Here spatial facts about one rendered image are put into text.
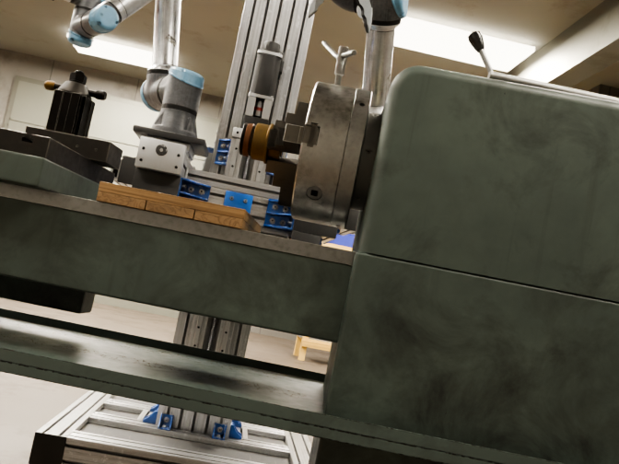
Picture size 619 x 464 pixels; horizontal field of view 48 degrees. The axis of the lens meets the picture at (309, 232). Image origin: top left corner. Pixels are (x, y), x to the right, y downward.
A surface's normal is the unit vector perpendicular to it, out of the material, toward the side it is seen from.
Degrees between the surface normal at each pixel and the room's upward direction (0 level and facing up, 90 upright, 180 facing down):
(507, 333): 90
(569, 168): 90
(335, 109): 64
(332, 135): 86
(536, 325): 90
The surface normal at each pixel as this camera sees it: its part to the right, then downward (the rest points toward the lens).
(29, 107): 0.10, -0.06
